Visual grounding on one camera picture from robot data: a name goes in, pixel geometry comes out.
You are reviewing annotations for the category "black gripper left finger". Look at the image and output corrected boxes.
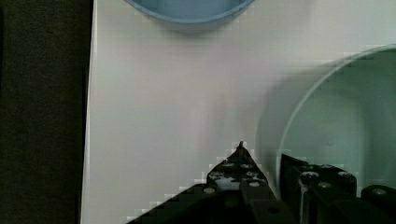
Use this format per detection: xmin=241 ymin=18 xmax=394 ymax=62
xmin=126 ymin=143 xmax=296 ymax=224

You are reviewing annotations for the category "green mug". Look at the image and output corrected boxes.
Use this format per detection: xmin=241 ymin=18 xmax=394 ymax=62
xmin=255 ymin=44 xmax=396 ymax=192

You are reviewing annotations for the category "blue mug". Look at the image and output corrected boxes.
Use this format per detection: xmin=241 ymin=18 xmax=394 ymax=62
xmin=124 ymin=0 xmax=255 ymax=34

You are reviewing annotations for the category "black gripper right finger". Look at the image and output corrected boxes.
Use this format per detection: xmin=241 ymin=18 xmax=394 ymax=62
xmin=279 ymin=155 xmax=396 ymax=224

